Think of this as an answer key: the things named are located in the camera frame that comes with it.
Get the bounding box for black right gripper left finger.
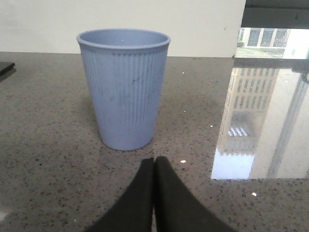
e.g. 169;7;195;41
86;158;154;232

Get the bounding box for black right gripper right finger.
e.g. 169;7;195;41
154;156;234;232

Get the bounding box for window with building view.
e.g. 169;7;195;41
235;0;309;60

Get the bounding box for black glass gas stove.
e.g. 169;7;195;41
0;61;15;76

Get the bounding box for light blue ribbed cup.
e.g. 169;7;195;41
77;29;171;151

